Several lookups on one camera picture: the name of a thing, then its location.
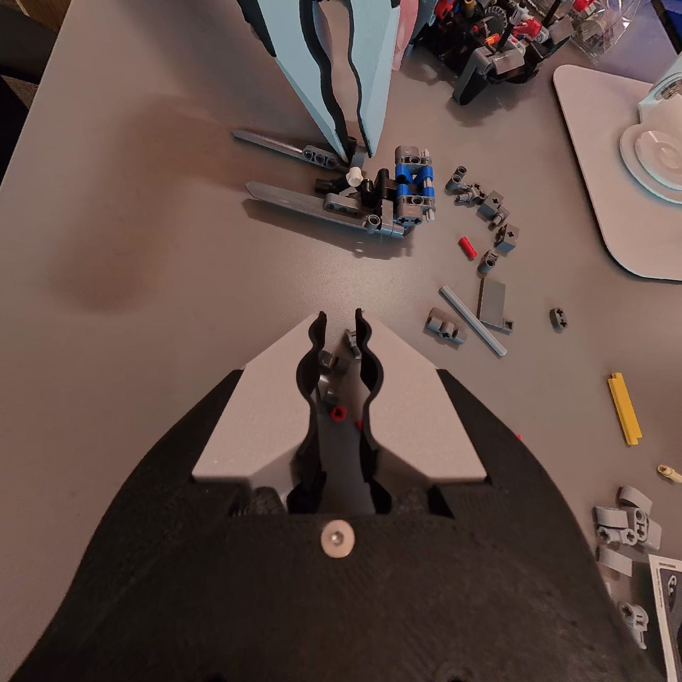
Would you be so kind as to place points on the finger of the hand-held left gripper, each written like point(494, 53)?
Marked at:
point(290, 48)
point(378, 53)

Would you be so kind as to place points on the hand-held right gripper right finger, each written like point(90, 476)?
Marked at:
point(426, 426)

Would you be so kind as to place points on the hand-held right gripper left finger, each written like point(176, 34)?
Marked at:
point(250, 426)

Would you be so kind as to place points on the dark grey lego blade panel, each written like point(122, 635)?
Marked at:
point(277, 145)

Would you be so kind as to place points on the dark grey lego lever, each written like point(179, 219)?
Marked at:
point(327, 365)

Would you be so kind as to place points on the blue grey lego assembly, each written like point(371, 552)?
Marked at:
point(413, 173)

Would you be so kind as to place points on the grey double lego connector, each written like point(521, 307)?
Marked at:
point(445, 325)

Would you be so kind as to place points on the light grey lego axle connector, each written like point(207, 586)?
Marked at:
point(351, 341)

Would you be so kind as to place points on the light grey lego axle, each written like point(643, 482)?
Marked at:
point(471, 319)

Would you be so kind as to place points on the black multicolour lego model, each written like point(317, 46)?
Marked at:
point(511, 53)

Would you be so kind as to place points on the dark grey flat lego tile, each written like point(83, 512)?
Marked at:
point(493, 303)

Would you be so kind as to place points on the grey lego pin connector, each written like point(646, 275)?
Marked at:
point(458, 178)
point(471, 195)

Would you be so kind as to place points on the small dark grey lego connector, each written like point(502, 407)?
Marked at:
point(487, 261)

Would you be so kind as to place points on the grey lego cube brick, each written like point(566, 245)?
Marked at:
point(509, 238)
point(493, 204)

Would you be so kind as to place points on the yellow lego axle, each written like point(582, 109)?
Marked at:
point(624, 407)

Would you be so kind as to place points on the curved light grey lego piece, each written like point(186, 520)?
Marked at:
point(634, 497)

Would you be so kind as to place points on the flat light grey lego piece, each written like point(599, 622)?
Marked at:
point(615, 562)

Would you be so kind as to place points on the tan lego pin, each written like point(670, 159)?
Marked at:
point(668, 472)

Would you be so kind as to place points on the person's left hand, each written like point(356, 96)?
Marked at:
point(407, 26)

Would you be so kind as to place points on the clear plastic parts bag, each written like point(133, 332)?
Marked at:
point(602, 26)

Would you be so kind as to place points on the dark grey chair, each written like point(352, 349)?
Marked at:
point(21, 42)

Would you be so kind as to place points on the sticker sheet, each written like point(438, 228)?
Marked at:
point(668, 612)

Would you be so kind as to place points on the white rounded base plate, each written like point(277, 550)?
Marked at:
point(591, 160)

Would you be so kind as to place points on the pale stand bracket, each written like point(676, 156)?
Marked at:
point(655, 154)

